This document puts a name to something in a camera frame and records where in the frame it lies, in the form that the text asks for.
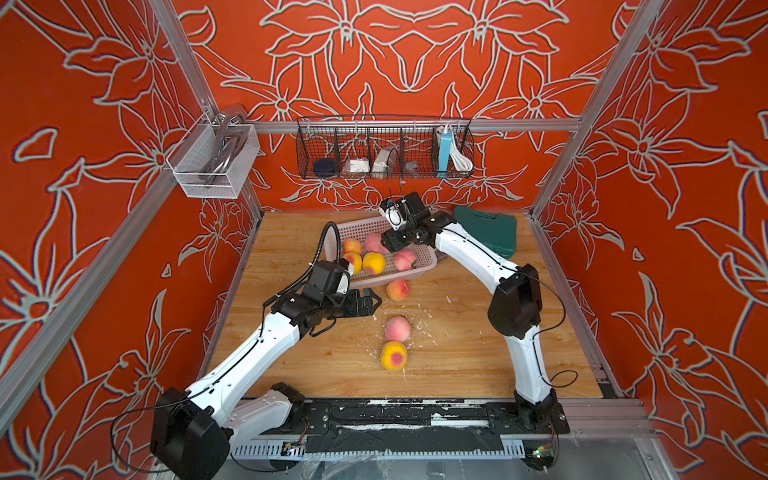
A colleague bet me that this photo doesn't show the pink peach with leaf upper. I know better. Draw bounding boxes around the pink peach with leaf upper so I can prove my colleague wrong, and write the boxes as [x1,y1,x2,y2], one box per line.
[393,249,418,272]

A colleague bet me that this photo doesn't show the pink peach with leaf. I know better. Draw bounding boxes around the pink peach with leaf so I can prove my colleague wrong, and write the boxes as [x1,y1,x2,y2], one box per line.
[393,249,418,272]
[364,232,389,254]

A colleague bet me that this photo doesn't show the yellow red peach front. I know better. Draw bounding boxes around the yellow red peach front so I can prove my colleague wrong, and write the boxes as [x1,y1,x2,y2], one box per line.
[380,341,408,371]

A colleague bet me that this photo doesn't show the pink peach front with leaf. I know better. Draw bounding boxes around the pink peach front with leaf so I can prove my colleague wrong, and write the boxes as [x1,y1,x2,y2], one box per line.
[364,232,389,254]

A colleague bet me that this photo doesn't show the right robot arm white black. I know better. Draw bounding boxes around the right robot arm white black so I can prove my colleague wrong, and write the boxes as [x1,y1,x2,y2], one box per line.
[379,192,560,432]

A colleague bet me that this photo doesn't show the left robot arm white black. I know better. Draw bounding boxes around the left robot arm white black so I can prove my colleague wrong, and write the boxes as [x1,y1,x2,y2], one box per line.
[150,255,381,479]

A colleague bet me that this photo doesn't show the orange pink peach near basket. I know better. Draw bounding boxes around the orange pink peach near basket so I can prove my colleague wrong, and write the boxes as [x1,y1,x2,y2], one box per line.
[386,279,410,301]

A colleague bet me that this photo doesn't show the pink plastic perforated basket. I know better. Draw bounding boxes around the pink plastic perforated basket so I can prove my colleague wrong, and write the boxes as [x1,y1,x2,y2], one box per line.
[338,217,437,289]

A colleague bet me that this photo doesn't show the white packet in basket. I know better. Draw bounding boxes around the white packet in basket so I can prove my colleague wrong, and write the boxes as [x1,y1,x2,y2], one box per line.
[370,146,399,179]

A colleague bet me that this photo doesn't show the white adapter in basket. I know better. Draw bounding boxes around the white adapter in basket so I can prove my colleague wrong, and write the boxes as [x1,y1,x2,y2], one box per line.
[342,158,370,176]

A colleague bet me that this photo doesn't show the light blue box in basket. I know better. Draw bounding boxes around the light blue box in basket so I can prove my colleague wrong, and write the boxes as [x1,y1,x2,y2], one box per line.
[436,126,453,178]

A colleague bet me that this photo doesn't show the dark round object in basket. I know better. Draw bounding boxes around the dark round object in basket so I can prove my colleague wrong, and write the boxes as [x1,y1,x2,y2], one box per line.
[312,158,337,178]

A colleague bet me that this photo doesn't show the green plastic tool case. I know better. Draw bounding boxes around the green plastic tool case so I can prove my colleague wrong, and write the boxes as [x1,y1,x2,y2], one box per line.
[453,206,518,259]

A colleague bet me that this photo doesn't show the metal tongs in bin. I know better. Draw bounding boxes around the metal tongs in bin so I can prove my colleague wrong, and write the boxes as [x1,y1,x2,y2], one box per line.
[200,104,248,186]

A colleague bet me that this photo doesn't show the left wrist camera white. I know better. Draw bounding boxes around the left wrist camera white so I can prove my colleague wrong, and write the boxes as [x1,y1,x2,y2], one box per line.
[336,258,355,295]

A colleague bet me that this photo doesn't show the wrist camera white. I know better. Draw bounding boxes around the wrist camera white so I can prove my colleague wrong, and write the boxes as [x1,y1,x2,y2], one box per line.
[379,198,408,231]
[336,258,355,295]

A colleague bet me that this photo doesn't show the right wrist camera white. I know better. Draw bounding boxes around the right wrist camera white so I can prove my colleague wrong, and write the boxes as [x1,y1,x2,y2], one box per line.
[379,198,408,231]

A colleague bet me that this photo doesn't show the white cable in basket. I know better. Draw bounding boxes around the white cable in basket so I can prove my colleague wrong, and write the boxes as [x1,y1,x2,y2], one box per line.
[448,128,474,175]

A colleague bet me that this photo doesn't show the black wire wall basket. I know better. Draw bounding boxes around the black wire wall basket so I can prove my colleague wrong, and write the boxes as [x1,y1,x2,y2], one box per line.
[295,115,475,180]

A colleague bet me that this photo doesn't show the clear plastic wall bin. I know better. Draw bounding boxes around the clear plastic wall bin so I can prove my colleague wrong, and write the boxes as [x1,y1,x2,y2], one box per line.
[166,105,261,199]

